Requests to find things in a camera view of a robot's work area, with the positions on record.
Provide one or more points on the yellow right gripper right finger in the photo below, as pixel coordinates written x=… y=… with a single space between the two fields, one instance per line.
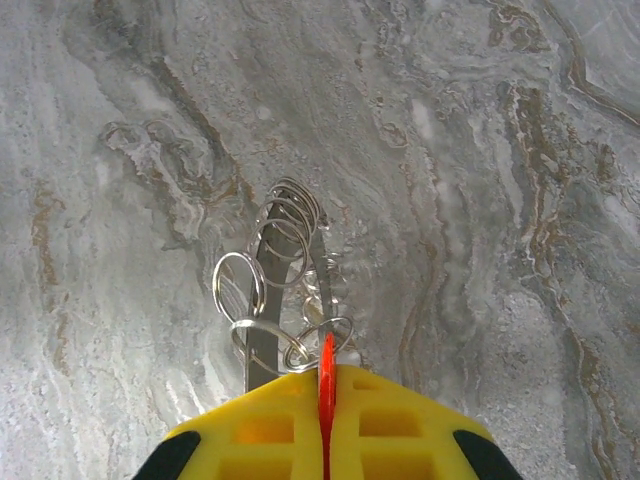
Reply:
x=400 y=405

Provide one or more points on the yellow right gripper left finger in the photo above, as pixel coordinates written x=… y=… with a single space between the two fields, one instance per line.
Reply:
x=260 y=400

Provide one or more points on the small red peg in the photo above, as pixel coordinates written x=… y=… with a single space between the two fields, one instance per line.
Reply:
x=327 y=380

